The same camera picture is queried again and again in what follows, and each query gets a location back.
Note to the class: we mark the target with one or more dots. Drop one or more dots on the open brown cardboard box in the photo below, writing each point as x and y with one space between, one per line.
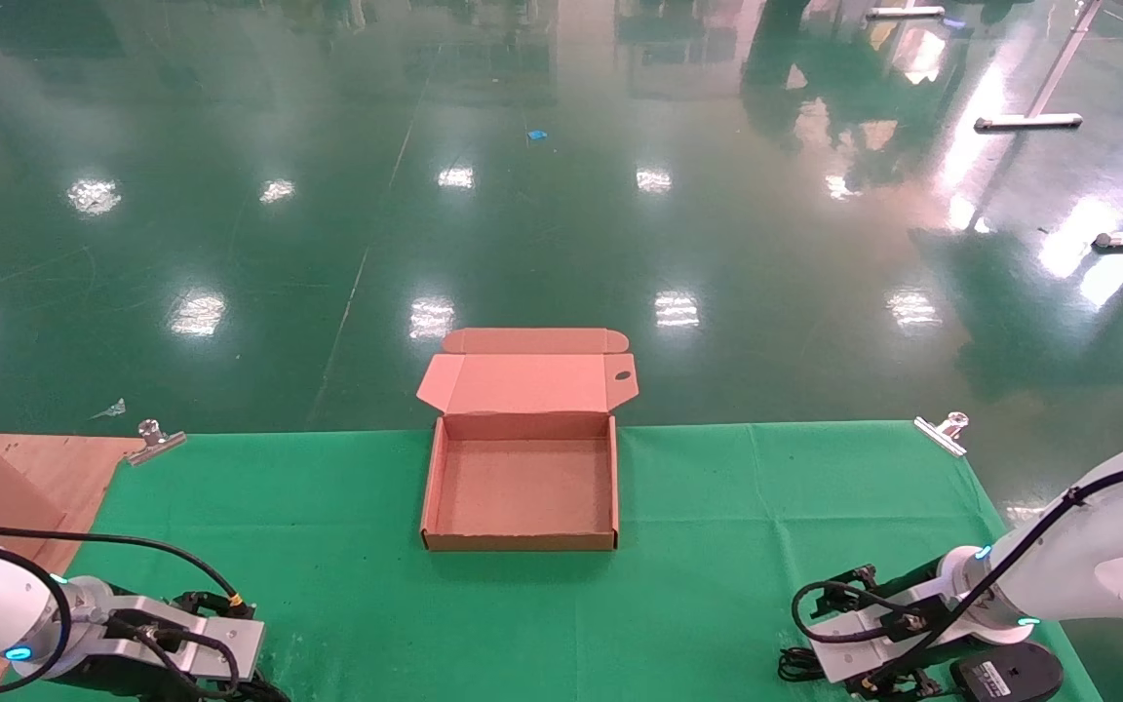
522 487

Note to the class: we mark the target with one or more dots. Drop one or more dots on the white table foot bar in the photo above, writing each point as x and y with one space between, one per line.
903 13

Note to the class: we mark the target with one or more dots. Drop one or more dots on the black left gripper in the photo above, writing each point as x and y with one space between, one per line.
123 680

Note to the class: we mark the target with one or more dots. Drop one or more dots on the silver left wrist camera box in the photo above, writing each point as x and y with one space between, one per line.
220 639

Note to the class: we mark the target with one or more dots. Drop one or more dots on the green table cloth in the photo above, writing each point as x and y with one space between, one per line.
620 624

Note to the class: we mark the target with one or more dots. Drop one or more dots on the silver binder clip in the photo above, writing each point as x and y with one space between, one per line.
156 444
942 434

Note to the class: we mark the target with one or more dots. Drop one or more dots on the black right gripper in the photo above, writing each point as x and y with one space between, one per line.
898 682

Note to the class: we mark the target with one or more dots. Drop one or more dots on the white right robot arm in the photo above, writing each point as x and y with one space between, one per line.
1107 546

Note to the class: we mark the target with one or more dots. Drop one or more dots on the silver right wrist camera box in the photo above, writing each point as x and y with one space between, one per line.
844 643

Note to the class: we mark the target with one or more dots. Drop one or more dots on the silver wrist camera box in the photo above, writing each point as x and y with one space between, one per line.
844 643
220 639

